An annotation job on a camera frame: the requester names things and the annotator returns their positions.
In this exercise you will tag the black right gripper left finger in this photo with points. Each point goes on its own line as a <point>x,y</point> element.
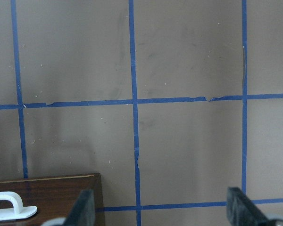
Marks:
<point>83,210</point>

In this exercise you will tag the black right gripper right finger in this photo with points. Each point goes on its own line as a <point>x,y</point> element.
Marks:
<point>241,211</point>

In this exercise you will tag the wooden drawer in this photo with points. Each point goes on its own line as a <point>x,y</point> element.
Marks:
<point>54,197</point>

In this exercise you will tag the white drawer handle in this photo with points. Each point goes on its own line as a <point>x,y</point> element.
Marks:
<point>18,211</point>

